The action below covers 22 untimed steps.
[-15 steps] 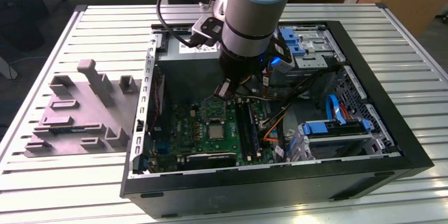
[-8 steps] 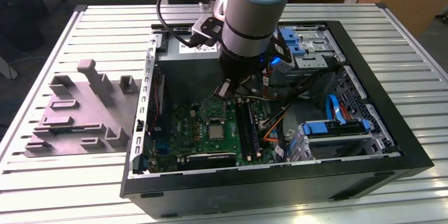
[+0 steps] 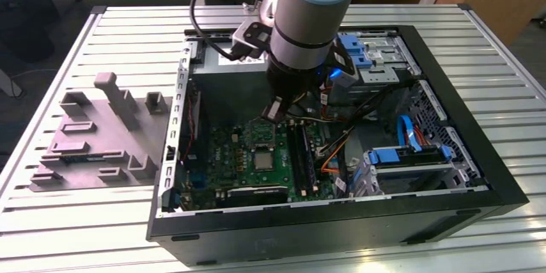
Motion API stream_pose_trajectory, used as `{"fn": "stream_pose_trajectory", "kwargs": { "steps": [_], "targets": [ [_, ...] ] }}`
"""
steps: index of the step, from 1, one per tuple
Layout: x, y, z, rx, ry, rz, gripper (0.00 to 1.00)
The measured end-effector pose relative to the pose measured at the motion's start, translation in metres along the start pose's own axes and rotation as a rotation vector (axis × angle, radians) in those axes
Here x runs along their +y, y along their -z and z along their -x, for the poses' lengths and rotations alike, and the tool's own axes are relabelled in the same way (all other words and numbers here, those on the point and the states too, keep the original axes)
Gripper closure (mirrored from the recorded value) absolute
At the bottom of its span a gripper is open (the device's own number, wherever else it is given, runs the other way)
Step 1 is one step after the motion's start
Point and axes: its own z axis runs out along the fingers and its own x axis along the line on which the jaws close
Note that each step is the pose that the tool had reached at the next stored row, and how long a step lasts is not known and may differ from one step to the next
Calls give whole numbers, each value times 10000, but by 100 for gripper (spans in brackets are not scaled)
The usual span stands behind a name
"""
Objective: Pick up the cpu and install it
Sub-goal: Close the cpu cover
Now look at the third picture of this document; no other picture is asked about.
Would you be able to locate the silver CPU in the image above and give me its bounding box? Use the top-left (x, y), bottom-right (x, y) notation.
top-left (254, 152), bottom-right (278, 170)

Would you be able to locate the blue drive bay latch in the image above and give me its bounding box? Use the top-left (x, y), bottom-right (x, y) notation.
top-left (337, 35), bottom-right (371, 70)

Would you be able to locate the green RAM stick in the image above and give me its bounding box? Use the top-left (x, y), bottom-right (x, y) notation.
top-left (59, 153), bottom-right (108, 164)

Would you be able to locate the red data wire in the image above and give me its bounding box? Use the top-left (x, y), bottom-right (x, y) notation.
top-left (413, 127), bottom-right (433, 150)

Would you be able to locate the black PC case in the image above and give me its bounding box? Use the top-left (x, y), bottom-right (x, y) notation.
top-left (146, 24), bottom-right (532, 267)

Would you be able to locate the black RAM stick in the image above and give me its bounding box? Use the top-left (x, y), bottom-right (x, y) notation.
top-left (297, 120), bottom-right (321, 191)

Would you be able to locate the grey parts rack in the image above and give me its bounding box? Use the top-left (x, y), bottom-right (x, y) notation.
top-left (30, 72), bottom-right (174, 193)

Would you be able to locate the green motherboard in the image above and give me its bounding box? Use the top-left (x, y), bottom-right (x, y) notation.
top-left (178, 102), bottom-right (342, 212)

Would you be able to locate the black wire bundle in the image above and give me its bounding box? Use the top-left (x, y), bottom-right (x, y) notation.
top-left (318, 81), bottom-right (418, 157)

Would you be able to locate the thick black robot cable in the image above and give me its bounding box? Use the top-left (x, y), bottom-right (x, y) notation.
top-left (190, 0), bottom-right (242, 62)

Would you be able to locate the grey stand leg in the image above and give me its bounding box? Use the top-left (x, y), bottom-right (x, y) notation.
top-left (0, 68), bottom-right (23, 98)

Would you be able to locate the orange wire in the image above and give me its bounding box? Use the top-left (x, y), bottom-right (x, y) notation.
top-left (319, 153), bottom-right (343, 175)

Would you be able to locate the metal drive cage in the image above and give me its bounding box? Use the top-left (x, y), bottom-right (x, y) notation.
top-left (326, 35), bottom-right (422, 104)

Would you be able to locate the grey power supply unit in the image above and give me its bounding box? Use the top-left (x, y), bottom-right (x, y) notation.
top-left (187, 41), bottom-right (274, 123)

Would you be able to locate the metal disk bay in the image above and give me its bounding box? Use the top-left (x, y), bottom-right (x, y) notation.
top-left (349, 153), bottom-right (490, 197)

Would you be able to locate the blue data wire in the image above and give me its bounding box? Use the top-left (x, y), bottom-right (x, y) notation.
top-left (397, 115), bottom-right (425, 153)

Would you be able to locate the metal socket cover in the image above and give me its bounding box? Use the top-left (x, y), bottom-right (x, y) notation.
top-left (247, 118), bottom-right (278, 150)

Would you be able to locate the CPU socket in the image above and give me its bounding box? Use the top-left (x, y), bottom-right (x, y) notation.
top-left (250, 150), bottom-right (281, 174)

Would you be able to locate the black graphics card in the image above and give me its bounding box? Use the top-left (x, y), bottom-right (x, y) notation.
top-left (215, 185), bottom-right (290, 208)

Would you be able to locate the hard disk in blue carrier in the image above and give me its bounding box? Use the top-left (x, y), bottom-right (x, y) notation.
top-left (365, 144), bottom-right (454, 167)

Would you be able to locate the white yellow wire bundle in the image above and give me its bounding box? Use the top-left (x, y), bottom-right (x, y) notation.
top-left (294, 109), bottom-right (346, 124)

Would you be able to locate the blue floor cable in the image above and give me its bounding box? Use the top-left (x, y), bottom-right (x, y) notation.
top-left (11, 67), bottom-right (62, 79)

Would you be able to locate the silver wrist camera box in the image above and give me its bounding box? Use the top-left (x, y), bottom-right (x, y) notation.
top-left (231, 20), bottom-right (274, 60)
top-left (329, 67), bottom-right (358, 88)

